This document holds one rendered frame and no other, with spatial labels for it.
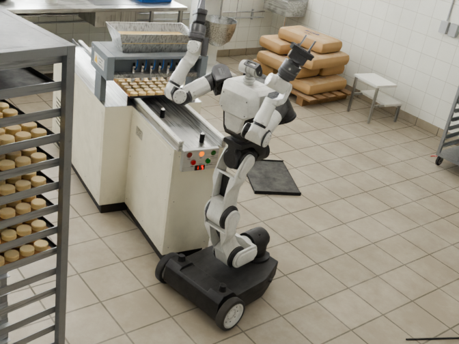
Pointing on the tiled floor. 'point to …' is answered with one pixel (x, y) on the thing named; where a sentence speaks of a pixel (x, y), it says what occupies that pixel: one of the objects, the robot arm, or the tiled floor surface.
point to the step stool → (376, 93)
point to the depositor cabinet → (100, 136)
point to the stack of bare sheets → (272, 179)
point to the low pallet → (320, 97)
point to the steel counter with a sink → (92, 12)
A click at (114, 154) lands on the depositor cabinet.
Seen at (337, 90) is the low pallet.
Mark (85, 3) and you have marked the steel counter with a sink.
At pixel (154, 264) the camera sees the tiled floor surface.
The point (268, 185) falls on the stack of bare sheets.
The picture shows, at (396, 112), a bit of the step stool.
